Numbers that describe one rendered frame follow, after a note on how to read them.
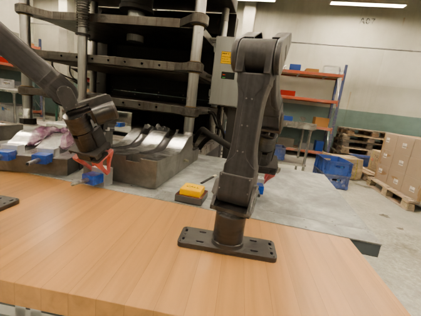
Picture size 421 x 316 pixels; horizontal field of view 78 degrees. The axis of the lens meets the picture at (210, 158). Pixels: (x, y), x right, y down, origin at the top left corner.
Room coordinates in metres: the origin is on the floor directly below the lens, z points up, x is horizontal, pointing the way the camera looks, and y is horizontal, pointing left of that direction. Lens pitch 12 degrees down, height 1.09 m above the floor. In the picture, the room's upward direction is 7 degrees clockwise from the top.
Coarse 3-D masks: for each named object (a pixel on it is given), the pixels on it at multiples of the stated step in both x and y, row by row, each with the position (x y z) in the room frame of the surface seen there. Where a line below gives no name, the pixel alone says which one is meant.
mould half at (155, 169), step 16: (112, 144) 0.97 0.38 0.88; (128, 144) 1.01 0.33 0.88; (144, 144) 1.02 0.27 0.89; (176, 144) 1.02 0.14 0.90; (112, 160) 0.80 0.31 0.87; (144, 160) 0.78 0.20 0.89; (160, 160) 0.79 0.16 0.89; (176, 160) 0.94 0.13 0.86; (192, 160) 1.17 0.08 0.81; (128, 176) 0.79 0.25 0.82; (144, 176) 0.78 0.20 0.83; (160, 176) 0.80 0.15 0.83
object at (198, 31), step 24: (24, 0) 1.76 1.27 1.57; (24, 24) 1.75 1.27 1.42; (96, 48) 2.44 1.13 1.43; (192, 48) 1.53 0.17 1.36; (96, 72) 2.45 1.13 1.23; (24, 96) 1.75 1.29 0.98; (192, 96) 1.52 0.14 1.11; (24, 120) 1.73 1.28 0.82; (192, 120) 1.53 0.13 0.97; (192, 144) 1.52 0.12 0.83
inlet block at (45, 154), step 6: (42, 150) 0.79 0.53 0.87; (48, 150) 0.79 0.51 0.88; (54, 150) 0.80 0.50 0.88; (36, 156) 0.75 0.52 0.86; (42, 156) 0.75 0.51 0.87; (48, 156) 0.77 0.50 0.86; (54, 156) 0.80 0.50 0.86; (30, 162) 0.70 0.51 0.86; (36, 162) 0.73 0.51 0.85; (42, 162) 0.75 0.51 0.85; (48, 162) 0.77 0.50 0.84
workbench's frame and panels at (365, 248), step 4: (352, 240) 0.59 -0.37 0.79; (356, 244) 0.59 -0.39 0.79; (360, 244) 0.59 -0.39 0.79; (364, 244) 0.59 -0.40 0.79; (368, 244) 0.59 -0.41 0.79; (372, 244) 0.59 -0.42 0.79; (360, 248) 0.59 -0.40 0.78; (364, 248) 0.59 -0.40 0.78; (368, 248) 0.59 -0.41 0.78; (372, 248) 0.59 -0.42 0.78; (376, 248) 0.58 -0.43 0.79; (360, 252) 0.59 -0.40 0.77; (364, 252) 0.59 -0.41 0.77; (368, 252) 0.59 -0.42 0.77; (372, 252) 0.58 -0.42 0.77; (376, 252) 0.58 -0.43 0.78; (376, 256) 0.58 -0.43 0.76
